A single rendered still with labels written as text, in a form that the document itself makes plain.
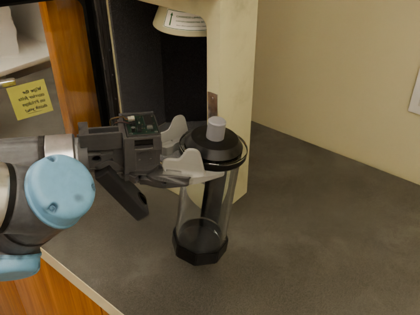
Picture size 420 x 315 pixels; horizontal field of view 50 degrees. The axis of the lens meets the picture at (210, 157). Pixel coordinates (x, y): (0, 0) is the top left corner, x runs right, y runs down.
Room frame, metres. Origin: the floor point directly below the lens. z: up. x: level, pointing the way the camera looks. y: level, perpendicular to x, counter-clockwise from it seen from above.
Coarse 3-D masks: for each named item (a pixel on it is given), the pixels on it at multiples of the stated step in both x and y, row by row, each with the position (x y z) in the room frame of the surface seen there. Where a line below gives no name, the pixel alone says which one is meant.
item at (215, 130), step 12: (216, 120) 0.59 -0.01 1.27; (192, 132) 0.60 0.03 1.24; (204, 132) 0.60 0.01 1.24; (216, 132) 0.58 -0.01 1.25; (228, 132) 0.61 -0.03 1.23; (192, 144) 0.57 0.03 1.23; (204, 144) 0.57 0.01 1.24; (216, 144) 0.57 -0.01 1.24; (228, 144) 0.57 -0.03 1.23; (240, 144) 0.58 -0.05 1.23; (204, 156) 0.55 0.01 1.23; (216, 156) 0.55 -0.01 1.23; (228, 156) 0.55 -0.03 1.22
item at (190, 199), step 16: (208, 160) 0.55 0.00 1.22; (240, 160) 0.56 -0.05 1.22; (224, 176) 0.55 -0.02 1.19; (192, 192) 0.55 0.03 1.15; (208, 192) 0.55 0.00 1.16; (224, 192) 0.55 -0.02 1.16; (192, 208) 0.55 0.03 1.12; (208, 208) 0.55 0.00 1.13; (224, 208) 0.56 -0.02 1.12; (176, 224) 0.59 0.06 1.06; (192, 224) 0.55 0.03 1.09; (208, 224) 0.55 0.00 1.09; (224, 224) 0.56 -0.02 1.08; (192, 240) 0.55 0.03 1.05; (208, 240) 0.55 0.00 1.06; (224, 240) 0.58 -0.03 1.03
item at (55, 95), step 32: (64, 0) 0.89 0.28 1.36; (0, 32) 0.83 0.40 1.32; (32, 32) 0.86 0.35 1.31; (64, 32) 0.89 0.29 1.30; (0, 64) 0.82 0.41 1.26; (32, 64) 0.85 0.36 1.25; (64, 64) 0.88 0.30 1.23; (0, 96) 0.81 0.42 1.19; (32, 96) 0.84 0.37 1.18; (64, 96) 0.87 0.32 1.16; (96, 96) 0.91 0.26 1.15; (0, 128) 0.81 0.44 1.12; (32, 128) 0.84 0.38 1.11; (64, 128) 0.87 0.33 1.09
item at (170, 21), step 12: (156, 12) 0.89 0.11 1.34; (168, 12) 0.85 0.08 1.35; (180, 12) 0.84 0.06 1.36; (156, 24) 0.87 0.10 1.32; (168, 24) 0.84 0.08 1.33; (180, 24) 0.83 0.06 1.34; (192, 24) 0.82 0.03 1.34; (204, 24) 0.83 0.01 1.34; (192, 36) 0.82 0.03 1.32; (204, 36) 0.82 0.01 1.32
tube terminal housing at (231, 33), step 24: (144, 0) 0.85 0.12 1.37; (168, 0) 0.81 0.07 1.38; (192, 0) 0.78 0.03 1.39; (216, 0) 0.74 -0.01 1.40; (240, 0) 0.78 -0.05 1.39; (216, 24) 0.74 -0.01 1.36; (240, 24) 0.78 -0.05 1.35; (216, 48) 0.74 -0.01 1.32; (240, 48) 0.78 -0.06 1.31; (216, 72) 0.74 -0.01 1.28; (240, 72) 0.79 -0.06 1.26; (240, 96) 0.79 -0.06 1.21; (240, 120) 0.79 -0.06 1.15; (240, 168) 0.80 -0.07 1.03; (240, 192) 0.80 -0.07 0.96
